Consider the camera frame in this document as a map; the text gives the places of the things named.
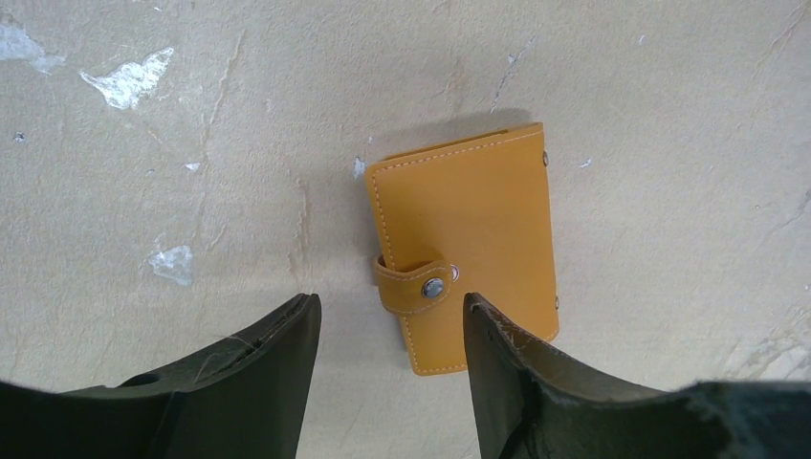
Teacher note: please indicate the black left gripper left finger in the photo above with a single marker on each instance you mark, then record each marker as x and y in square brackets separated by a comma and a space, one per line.
[244, 396]

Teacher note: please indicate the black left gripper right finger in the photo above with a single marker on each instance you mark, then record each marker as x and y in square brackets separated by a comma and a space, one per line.
[531, 400]

